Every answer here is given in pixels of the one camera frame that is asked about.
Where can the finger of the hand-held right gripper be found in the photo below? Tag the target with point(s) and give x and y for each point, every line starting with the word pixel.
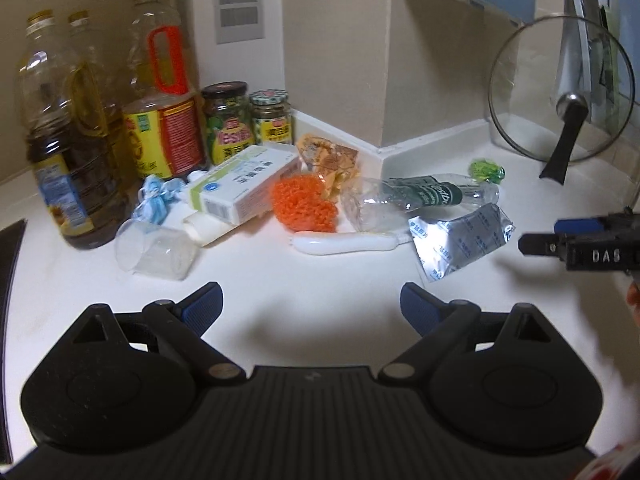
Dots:
pixel 580 226
pixel 542 246

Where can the glass pot lid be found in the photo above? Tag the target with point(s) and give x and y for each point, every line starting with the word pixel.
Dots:
pixel 565 145

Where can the large green-label pickle jar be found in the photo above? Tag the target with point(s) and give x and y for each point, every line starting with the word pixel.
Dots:
pixel 227 130

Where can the orange mesh scrubber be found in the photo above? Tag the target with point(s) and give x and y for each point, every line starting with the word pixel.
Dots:
pixel 300 200

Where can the white plastic tube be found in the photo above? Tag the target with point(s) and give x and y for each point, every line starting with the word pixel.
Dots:
pixel 340 245

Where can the slim yellow-capped oil bottle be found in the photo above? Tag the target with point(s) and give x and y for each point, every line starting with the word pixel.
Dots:
pixel 85 30

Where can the white green medicine box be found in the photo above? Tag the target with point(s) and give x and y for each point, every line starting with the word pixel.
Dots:
pixel 240 185

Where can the steel utensil rack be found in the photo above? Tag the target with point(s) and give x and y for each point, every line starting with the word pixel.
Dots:
pixel 575 50

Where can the large blue-label oil bottle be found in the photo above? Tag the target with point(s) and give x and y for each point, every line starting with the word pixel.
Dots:
pixel 75 185

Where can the green candy wrapper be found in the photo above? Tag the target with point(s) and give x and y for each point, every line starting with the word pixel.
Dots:
pixel 486 170

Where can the white slotted vent grille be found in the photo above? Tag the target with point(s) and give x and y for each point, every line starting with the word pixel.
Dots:
pixel 240 0

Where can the black glass gas cooktop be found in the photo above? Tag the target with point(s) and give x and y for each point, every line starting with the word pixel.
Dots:
pixel 7 310

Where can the clear plastic cup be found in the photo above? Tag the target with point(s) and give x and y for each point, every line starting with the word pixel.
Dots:
pixel 155 250

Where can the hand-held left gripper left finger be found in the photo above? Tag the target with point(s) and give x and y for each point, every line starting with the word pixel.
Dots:
pixel 205 305

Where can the red and white cloth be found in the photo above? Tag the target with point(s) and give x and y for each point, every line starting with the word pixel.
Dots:
pixel 607 465

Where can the blue white wrapper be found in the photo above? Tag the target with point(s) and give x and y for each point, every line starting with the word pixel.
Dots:
pixel 155 200

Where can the silver foil pouch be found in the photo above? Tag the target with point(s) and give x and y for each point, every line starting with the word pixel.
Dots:
pixel 460 240

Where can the person's right hand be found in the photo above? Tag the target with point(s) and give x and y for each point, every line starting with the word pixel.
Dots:
pixel 636 305

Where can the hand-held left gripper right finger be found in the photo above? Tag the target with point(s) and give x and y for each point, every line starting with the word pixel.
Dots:
pixel 417 305

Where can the small checkered-lid jar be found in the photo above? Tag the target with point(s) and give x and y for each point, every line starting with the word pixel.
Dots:
pixel 270 125

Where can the orange snack wrapper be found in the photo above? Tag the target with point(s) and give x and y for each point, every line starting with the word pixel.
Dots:
pixel 330 157

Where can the crushed clear plastic bottle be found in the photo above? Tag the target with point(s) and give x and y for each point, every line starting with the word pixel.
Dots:
pixel 425 192

